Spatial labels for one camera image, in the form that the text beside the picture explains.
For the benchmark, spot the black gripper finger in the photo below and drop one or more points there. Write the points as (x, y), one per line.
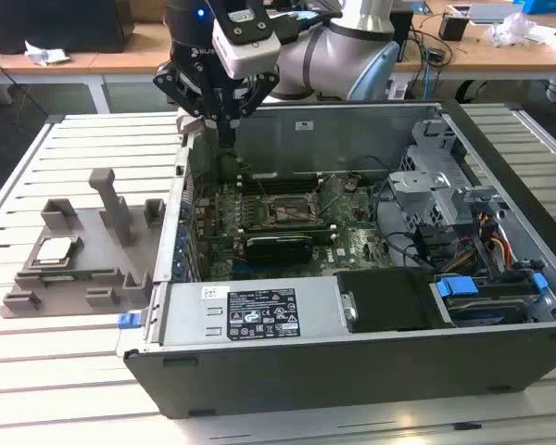
(255, 102)
(180, 92)

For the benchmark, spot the silver topped CPU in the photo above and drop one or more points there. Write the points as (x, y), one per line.
(55, 250)

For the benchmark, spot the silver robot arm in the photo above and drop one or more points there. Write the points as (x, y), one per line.
(333, 55)

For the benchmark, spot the CPU socket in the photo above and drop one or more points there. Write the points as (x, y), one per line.
(287, 211)

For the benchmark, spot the wooden desk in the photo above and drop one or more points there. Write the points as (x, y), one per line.
(120, 46)

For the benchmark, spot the black RAM slot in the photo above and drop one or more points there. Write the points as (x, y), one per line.
(301, 182)
(282, 226)
(324, 239)
(301, 186)
(282, 230)
(301, 191)
(322, 235)

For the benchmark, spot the black computer box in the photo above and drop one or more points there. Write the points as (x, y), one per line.
(60, 23)

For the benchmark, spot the crumpled white paper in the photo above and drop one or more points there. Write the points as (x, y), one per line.
(46, 53)

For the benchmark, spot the black graphics card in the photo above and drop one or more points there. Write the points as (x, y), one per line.
(278, 252)

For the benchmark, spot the green motherboard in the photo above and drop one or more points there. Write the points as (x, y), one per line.
(352, 250)

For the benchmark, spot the grey parts rack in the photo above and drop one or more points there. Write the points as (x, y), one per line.
(97, 259)

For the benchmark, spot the grey metal drive cage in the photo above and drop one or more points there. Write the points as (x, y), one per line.
(440, 185)

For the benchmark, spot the small black box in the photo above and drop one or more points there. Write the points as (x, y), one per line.
(453, 27)

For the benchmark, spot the green RAM stick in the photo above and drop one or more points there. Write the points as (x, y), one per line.
(74, 276)

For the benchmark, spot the silver power supply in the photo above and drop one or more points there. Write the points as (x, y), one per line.
(190, 315)

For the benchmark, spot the blue case latch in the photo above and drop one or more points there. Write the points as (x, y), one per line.
(129, 321)

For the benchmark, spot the black drive bay cover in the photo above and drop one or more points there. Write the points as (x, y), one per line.
(389, 301)

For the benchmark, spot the grey laptop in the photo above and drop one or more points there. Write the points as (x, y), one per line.
(496, 13)

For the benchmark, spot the white plastic bag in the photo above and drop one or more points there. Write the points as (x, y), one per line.
(512, 30)

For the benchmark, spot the white cardboard box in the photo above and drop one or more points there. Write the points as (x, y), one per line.
(549, 39)

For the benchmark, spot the hard disk in blue carrier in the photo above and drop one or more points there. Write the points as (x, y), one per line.
(482, 306)

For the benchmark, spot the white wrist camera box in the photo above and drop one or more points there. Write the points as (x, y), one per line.
(255, 58)

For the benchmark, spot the black camera bracket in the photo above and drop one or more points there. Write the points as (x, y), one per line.
(241, 28)

